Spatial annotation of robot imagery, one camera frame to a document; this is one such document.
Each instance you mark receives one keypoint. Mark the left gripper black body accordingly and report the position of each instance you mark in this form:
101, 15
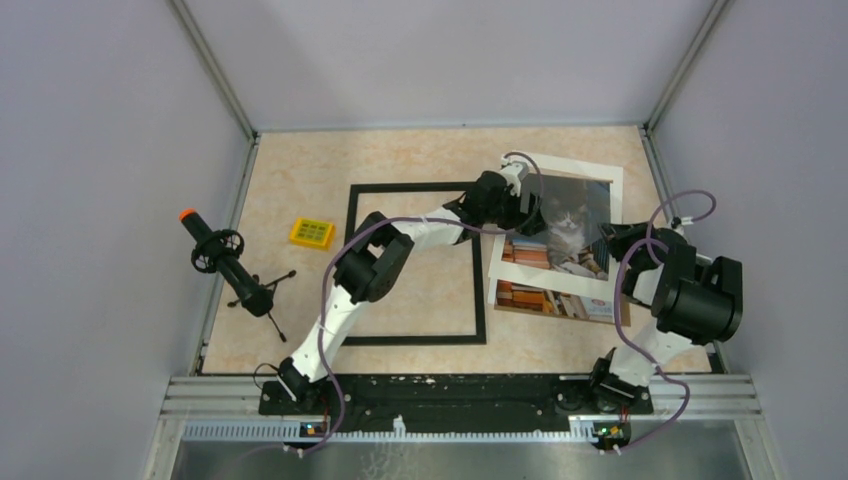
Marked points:
506, 213

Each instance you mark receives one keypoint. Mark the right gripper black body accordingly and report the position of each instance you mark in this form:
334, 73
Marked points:
636, 259

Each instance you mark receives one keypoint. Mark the cat photo print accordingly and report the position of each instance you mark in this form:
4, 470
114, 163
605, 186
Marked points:
572, 210

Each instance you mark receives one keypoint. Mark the white photo mat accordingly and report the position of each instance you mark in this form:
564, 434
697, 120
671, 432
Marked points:
552, 280

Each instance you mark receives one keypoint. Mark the black picture frame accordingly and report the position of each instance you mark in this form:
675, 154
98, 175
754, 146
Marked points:
479, 337

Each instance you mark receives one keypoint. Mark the brown frame backing board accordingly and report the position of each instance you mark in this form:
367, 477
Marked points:
509, 296

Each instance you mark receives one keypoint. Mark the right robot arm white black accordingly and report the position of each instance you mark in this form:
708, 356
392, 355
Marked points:
693, 300

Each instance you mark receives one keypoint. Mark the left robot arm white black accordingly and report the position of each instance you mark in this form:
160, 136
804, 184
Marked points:
368, 266

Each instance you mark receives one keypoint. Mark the yellow small tray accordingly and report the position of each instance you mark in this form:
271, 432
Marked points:
311, 233

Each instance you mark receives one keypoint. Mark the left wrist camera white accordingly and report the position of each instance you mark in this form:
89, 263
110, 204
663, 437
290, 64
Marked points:
515, 167

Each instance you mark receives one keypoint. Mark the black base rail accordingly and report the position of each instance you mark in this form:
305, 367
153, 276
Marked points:
450, 404

